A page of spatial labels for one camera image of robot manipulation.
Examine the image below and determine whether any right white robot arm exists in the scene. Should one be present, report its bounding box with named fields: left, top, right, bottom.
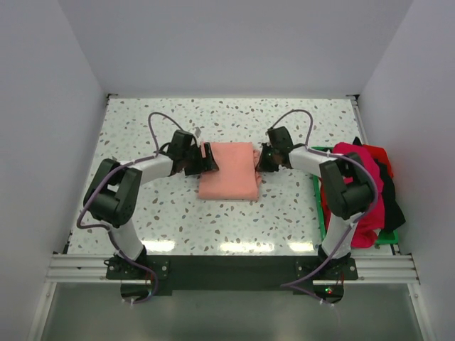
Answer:
left=256, top=126, right=379, bottom=279

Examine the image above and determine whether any salmon pink t shirt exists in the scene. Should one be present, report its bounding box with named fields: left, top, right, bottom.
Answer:
left=198, top=142, right=262, bottom=201

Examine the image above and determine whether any magenta t shirt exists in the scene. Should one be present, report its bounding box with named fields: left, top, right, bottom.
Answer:
left=333, top=142, right=385, bottom=249

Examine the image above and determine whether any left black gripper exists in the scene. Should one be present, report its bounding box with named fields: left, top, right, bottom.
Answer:
left=182, top=143, right=218, bottom=176

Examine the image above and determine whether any aluminium rail frame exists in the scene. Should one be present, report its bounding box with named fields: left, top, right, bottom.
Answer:
left=26, top=94, right=426, bottom=341

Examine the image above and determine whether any purple cable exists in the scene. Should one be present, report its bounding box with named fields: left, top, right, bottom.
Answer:
left=76, top=112, right=195, bottom=305
left=266, top=109, right=378, bottom=298

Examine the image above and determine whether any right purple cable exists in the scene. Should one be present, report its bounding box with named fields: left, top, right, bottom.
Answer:
left=266, top=109, right=378, bottom=298

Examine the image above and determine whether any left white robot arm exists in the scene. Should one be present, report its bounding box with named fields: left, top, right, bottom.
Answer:
left=76, top=130, right=219, bottom=278

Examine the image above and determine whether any black t shirt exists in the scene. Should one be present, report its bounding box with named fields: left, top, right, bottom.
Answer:
left=353, top=137, right=406, bottom=234

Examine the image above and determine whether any green plastic bin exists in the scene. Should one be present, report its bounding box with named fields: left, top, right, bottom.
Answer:
left=309, top=145, right=400, bottom=247

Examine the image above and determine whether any red t shirt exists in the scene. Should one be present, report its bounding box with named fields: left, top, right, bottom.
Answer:
left=363, top=144, right=394, bottom=178

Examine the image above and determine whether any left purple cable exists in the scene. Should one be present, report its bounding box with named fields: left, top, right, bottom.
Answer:
left=76, top=112, right=195, bottom=305

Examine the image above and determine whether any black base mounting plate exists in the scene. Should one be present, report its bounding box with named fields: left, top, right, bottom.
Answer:
left=104, top=255, right=358, bottom=302

